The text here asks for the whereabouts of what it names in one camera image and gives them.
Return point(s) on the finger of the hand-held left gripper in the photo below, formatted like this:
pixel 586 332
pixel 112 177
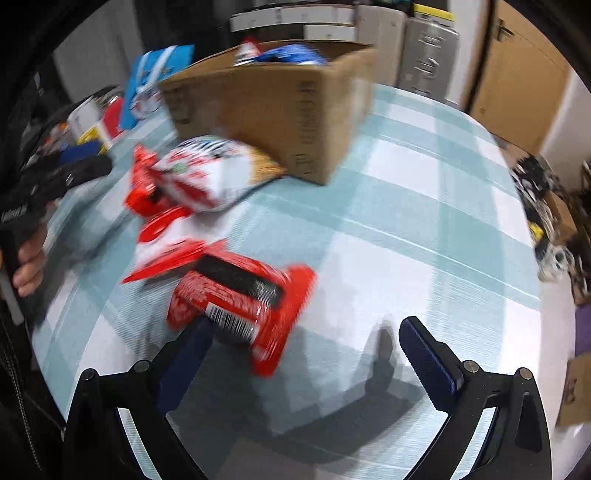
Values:
pixel 87 170
pixel 78 151

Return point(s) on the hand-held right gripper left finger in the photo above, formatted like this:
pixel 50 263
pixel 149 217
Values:
pixel 191 357

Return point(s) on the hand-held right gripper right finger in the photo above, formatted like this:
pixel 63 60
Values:
pixel 429 364

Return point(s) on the small red snack packet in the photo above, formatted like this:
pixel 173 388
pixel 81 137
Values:
pixel 143 189

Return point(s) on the red black snack packet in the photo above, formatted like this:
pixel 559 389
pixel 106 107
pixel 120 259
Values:
pixel 240 290

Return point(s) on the brown cardboard box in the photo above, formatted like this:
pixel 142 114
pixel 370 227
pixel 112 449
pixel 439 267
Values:
pixel 277 115

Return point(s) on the blue snack packet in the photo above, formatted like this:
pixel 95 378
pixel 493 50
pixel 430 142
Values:
pixel 291 54

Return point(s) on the person's left hand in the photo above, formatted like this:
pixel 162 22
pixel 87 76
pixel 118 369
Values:
pixel 30 267

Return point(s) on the yellow drink carton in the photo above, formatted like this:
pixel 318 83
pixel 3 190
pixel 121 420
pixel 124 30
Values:
pixel 90 134

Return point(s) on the red pouch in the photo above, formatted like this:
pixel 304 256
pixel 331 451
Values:
pixel 113 117

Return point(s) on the blue cartoon tote bag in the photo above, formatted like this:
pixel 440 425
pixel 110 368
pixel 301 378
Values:
pixel 152 83

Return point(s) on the red edged white snack packet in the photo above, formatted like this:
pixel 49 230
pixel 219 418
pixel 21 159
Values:
pixel 161 251

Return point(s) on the printed flat cardboard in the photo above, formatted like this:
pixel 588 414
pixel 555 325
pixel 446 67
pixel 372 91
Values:
pixel 576 392

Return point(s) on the purple bag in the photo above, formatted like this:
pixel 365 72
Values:
pixel 584 332

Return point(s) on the black jacket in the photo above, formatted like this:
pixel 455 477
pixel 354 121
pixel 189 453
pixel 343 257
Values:
pixel 21 397

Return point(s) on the small brown floor box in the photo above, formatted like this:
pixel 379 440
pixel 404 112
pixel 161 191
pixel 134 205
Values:
pixel 559 217

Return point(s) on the white drawer cabinet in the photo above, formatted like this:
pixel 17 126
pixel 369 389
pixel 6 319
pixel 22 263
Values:
pixel 295 21

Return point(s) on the wooden door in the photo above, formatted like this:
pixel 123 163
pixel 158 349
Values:
pixel 517 83

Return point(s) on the silver suitcase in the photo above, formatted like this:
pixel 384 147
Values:
pixel 429 55

